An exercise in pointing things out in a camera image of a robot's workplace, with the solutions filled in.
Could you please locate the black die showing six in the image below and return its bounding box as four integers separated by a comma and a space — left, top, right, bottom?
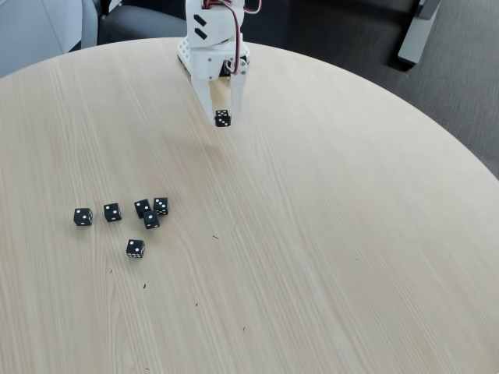
214, 109, 233, 129

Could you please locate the dark office chair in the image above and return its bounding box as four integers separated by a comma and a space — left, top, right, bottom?
80, 0, 188, 50

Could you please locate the dark upholstered bench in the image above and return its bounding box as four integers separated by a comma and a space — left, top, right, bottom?
243, 0, 415, 72

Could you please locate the black die showing one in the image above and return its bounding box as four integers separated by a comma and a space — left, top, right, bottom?
142, 210, 161, 230

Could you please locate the black die showing two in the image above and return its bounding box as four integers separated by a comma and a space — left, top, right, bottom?
73, 207, 94, 228
126, 238, 147, 259

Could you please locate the grey desk leg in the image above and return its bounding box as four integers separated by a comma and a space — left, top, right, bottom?
397, 0, 442, 65

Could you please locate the red black servo cable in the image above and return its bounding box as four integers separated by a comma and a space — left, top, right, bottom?
239, 0, 263, 17
201, 0, 241, 75

